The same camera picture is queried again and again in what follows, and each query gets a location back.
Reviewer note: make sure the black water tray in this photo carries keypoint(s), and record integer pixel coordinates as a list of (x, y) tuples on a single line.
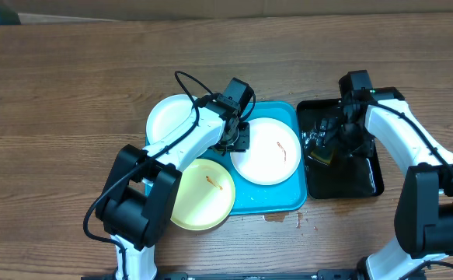
[(345, 177)]

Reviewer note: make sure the yellow green plate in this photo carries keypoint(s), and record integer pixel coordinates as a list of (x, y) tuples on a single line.
[(205, 197)]

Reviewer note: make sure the white plate with stain left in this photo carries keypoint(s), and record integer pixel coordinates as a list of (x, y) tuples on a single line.
[(166, 116)]

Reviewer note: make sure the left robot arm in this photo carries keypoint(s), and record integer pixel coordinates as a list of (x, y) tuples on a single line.
[(137, 200)]

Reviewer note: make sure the teal plastic tray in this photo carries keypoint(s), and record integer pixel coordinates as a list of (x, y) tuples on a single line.
[(252, 198)]

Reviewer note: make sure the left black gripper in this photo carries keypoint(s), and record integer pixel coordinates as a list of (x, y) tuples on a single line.
[(244, 145)]

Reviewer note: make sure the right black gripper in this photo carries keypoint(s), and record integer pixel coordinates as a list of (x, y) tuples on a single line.
[(330, 130)]

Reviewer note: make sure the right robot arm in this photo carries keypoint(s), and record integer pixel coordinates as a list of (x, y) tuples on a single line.
[(423, 220)]

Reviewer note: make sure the green yellow sponge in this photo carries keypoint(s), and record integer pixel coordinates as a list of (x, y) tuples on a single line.
[(322, 155)]

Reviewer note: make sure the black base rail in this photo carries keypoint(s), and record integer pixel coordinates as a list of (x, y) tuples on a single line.
[(324, 274)]

